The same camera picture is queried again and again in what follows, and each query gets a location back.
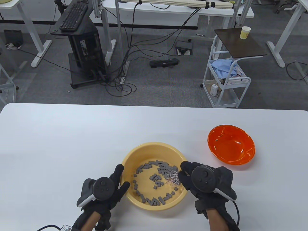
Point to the white desk with angled leg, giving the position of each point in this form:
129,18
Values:
286,31

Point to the office chair base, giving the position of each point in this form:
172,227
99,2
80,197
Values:
279,10

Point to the black floor socket box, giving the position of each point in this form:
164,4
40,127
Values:
184,45

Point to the blue cloth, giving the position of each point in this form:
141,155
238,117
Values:
222,67

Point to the black marker pen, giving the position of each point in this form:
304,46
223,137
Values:
201,35

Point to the long white desk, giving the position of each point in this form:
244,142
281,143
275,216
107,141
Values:
168,12

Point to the black computer stand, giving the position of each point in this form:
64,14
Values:
84,45

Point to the orange plastic bowl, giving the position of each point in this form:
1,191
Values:
228,144

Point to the white label tag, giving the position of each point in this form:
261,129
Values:
67,227

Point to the white metal rack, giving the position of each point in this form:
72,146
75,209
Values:
7,84

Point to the black keyboard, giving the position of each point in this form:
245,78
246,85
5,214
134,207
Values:
73,16

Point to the person's right forearm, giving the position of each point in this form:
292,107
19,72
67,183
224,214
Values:
217,221

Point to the person's left hand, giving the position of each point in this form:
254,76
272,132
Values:
119,175

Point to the pile of grey toy blocks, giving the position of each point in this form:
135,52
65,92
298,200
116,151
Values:
156,178

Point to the black power strip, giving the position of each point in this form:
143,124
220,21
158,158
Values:
164,63

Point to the black hand controller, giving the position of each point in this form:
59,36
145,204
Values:
203,179
103,189

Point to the yellow plastic basin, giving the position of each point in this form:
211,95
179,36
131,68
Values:
149,151

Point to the person's left forearm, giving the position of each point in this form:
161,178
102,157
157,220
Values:
90,221

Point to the black box under desk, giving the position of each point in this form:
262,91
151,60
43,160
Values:
13,37

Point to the yellow paper cup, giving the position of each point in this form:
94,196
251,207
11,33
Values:
245,32

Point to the dark brown side table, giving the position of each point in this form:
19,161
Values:
240,47

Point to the person's right hand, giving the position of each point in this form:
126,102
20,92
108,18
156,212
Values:
186,179

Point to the white rolling cart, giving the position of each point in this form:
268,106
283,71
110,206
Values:
243,81

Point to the yellow-green plastic basket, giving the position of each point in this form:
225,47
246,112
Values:
6,1

